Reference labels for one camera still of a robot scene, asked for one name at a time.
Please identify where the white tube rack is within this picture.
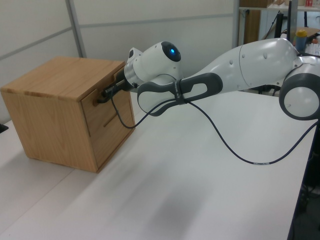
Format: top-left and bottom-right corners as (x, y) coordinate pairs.
(308, 37), (320, 56)

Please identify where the blue bottle with yellow cap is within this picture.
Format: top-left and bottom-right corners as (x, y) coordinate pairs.
(295, 29), (308, 51)

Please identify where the wooden background cupboard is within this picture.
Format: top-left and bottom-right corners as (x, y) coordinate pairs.
(242, 9), (262, 46)

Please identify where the black drawer handle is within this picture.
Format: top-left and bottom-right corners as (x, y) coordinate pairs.
(95, 88), (114, 104)

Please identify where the grey partition post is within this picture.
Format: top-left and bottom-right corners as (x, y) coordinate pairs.
(65, 0), (87, 60)

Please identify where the wooden drawer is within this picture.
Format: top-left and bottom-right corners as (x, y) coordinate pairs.
(80, 65), (137, 139)

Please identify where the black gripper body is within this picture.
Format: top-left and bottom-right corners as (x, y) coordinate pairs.
(113, 67), (131, 93)

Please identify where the black monitor stand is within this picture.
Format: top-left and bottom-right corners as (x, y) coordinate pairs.
(273, 11), (285, 39)

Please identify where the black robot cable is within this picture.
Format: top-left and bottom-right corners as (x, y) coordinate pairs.
(109, 73), (320, 166)

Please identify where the wooden cabinet box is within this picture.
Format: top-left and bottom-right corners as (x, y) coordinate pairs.
(0, 56), (137, 174)

